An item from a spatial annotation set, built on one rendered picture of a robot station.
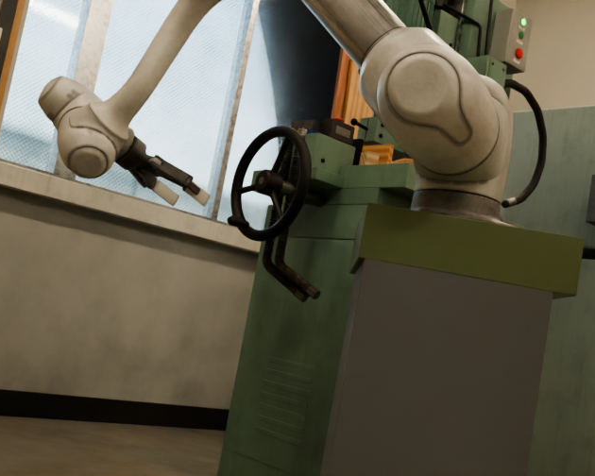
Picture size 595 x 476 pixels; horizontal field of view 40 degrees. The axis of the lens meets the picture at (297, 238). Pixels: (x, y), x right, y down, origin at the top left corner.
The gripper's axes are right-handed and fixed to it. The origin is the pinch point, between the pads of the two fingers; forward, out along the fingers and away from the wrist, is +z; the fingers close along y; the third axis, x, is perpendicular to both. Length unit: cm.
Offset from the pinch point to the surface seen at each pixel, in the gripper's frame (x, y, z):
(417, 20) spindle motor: -75, -16, 25
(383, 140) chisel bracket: -44, -11, 37
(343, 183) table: -23.6, -14.5, 28.3
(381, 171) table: -26.3, -27.0, 27.4
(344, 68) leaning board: -139, 115, 97
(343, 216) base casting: -15.7, -16.6, 31.2
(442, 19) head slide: -83, -14, 34
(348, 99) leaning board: -127, 112, 105
